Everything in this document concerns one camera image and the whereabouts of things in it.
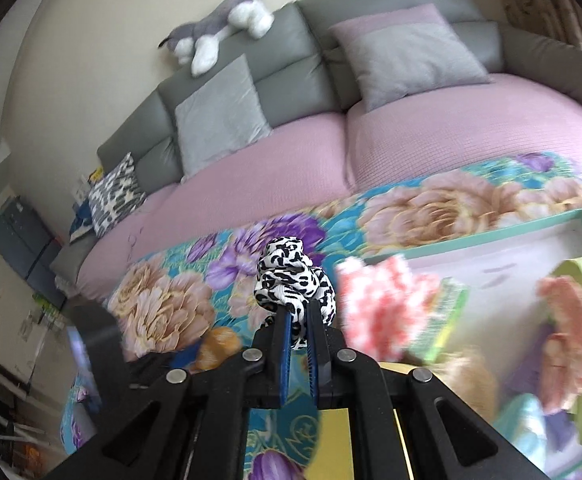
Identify cream lace cloth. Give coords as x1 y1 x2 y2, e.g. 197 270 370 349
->
400 346 503 424

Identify blue face mask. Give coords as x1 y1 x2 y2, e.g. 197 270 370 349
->
493 393 547 470

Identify pink white fluffy cloth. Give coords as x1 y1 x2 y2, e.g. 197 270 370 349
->
334 255 442 361

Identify pink satin scrunchie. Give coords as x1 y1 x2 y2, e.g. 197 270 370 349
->
538 276 582 415

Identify leopard print scrunchie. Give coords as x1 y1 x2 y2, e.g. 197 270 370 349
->
254 236 337 349

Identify purple wet wipes pack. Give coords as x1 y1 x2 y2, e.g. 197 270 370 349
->
500 323 576 458

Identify yellow sponge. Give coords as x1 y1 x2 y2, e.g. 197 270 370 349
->
303 408 361 479

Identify teal shallow box tray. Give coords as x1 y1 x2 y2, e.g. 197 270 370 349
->
360 208 582 480

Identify orange round tin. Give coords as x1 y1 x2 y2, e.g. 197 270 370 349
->
190 326 242 373

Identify floral blanket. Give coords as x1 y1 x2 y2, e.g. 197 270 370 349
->
105 153 582 479

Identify blue cushion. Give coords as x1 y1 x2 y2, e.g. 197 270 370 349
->
68 198 94 244

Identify dark blue cabinet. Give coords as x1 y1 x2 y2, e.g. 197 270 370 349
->
0 196 66 310

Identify leopard print cushion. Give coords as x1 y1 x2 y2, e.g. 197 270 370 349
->
88 153 146 238

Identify grey cushion left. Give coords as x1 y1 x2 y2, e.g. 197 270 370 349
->
175 55 271 180

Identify pink sofa seat cover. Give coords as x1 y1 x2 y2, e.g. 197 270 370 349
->
74 74 582 300

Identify husky plush toy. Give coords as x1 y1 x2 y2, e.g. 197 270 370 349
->
157 0 275 77

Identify grey sofa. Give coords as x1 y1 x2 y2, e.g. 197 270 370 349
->
51 0 582 292

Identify grey and pink cushion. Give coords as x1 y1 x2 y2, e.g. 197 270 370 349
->
330 3 491 112

